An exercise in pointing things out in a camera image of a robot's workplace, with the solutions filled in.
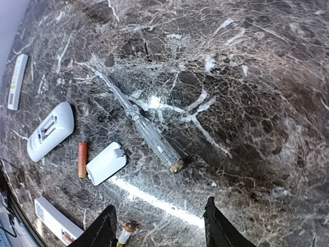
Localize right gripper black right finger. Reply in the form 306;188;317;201
203;197;255;247

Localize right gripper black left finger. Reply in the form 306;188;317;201
72;205;118;247

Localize white remote with QR label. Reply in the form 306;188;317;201
34;197;84;246

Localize white battery cover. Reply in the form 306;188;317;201
86;142;127;186

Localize clear handled screwdriver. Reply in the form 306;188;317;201
99;73;185;173

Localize orange AA battery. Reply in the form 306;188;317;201
78;142;87;178

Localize white remote with battery compartment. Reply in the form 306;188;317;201
27;102;75;162

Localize batteries in QR remote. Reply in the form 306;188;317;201
62;231;75;246

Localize white remote with green buttons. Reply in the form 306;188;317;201
7;54;28;111

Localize black curved front rail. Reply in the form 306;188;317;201
1;158;48;246

